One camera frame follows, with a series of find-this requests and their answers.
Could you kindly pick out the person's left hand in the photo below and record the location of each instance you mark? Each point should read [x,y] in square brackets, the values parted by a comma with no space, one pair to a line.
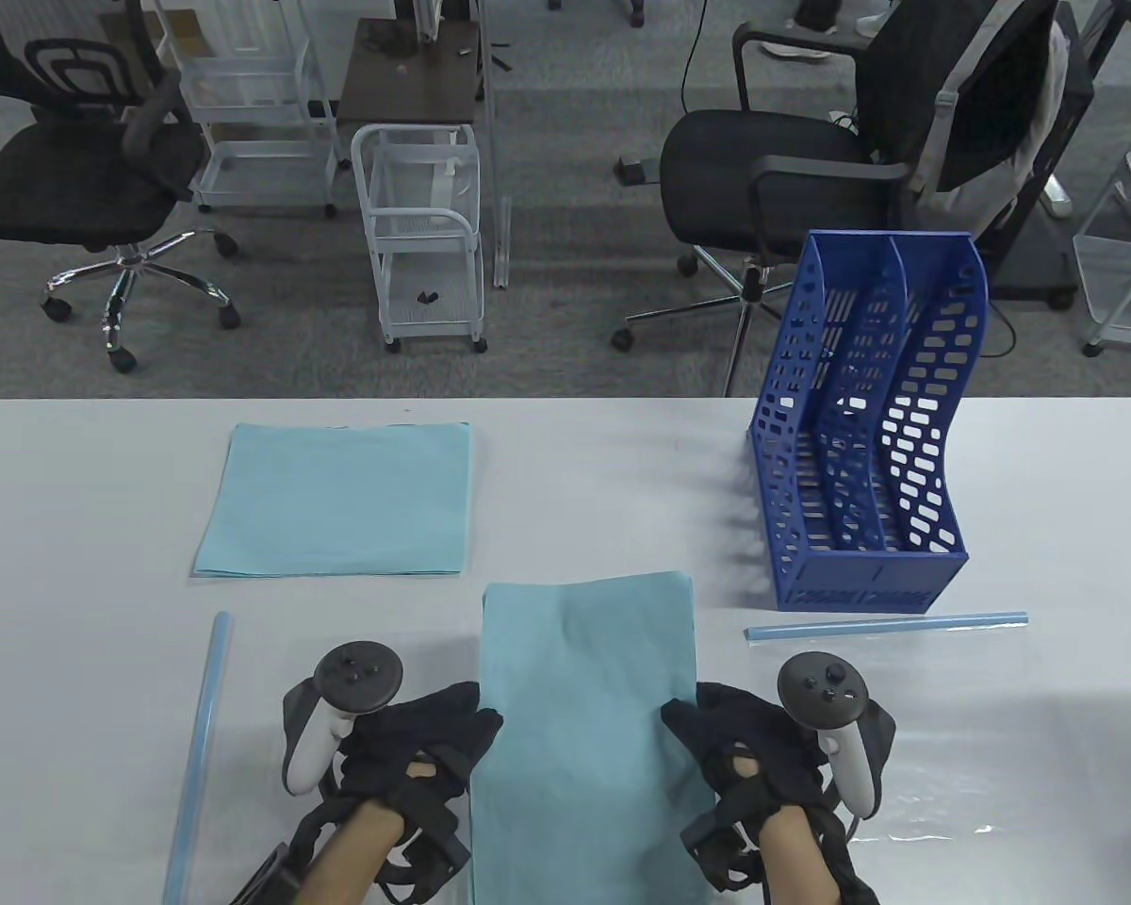
[424,726]

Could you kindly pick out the person's right hand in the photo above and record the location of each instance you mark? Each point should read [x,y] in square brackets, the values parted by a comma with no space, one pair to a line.
[735,726]

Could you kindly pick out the black and white controller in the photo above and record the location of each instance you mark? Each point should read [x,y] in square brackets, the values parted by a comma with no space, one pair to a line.
[820,688]
[358,674]

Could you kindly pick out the tall light blue papers stack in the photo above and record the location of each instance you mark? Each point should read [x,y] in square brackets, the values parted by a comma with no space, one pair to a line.
[584,735]

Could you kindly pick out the clear file folder blue spine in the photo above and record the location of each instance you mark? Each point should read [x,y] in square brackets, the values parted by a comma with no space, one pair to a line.
[905,622]

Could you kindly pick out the light blue slide bar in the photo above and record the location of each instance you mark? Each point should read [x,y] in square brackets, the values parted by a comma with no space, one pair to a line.
[203,716]

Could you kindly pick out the square light blue papers stack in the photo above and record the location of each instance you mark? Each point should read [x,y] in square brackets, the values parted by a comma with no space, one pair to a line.
[339,500]

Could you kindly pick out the person's left forearm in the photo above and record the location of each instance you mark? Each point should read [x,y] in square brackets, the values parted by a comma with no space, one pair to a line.
[349,853]

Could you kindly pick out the person's right forearm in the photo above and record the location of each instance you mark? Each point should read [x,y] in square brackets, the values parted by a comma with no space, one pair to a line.
[796,863]

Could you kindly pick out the blue perforated file rack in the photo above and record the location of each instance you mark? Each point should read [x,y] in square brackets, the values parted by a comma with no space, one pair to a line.
[867,575]

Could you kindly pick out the small white mesh cart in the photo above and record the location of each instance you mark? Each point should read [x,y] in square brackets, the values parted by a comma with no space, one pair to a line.
[434,224]

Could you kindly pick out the black wheeled stand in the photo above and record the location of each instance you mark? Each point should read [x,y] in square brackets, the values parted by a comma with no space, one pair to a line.
[1037,255]

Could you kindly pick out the black armrest office chair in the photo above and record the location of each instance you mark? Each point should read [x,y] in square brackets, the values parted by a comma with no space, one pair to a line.
[754,160]

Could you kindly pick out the tall white mesh cart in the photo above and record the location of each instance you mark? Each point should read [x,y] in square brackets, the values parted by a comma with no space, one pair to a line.
[264,170]

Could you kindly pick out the brown wooden side table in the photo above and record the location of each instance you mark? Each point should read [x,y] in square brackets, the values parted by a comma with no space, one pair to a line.
[405,85]

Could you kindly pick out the black mesh office chair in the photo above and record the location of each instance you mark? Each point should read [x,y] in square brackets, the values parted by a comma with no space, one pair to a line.
[66,179]

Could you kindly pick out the cardboard box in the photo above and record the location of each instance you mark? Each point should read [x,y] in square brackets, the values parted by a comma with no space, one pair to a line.
[184,26]

